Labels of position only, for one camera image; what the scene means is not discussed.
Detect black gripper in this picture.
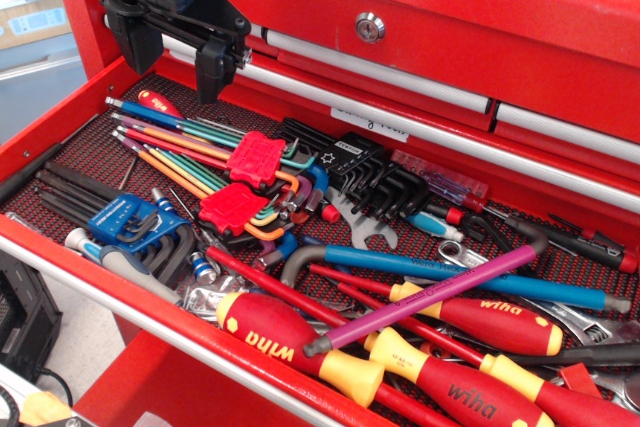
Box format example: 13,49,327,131
101,0,251,104

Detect violet large Allen key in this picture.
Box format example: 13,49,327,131
303,219,549,358

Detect upper red hex key holder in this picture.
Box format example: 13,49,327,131
226,131,286,188

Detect red hex key holder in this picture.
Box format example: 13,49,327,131
198,183,268,236
226,131,286,188

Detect lower red hex key holder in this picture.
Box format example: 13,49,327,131
198,183,268,236

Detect blue hex key holder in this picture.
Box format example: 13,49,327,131
88,193,189,253

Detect black Tekton torx key holder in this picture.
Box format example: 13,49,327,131
316,132,384,175

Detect blue large Allen key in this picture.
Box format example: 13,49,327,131
280,245,632,313

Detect small red Wiha screwdriver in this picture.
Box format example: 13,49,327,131
137,89,182,118

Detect chrome drawer lock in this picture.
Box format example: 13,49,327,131
355,12,386,43

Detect grey blue screwdriver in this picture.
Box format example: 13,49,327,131
64,228,182,306

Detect red tool chest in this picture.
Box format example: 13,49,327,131
1,0,639,426

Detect large red yellow screwdriver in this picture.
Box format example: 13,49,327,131
216,292,384,407

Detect small blue white screwdriver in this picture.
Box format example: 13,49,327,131
405,212,464,242

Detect black box on floor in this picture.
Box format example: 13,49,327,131
1,252,62,383

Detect upper red yellow screwdriver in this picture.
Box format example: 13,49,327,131
310,263,564,356

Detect middle red yellow screwdriver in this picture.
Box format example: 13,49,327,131
207,247,553,426

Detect black red pen screwdriver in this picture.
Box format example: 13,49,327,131
534,222,639,274

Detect silver adjustable wrench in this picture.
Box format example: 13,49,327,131
437,240,615,347

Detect right red yellow screwdriver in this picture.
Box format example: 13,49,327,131
337,280,640,427

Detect transparent red handle screwdriver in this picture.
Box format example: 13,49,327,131
391,149,507,219

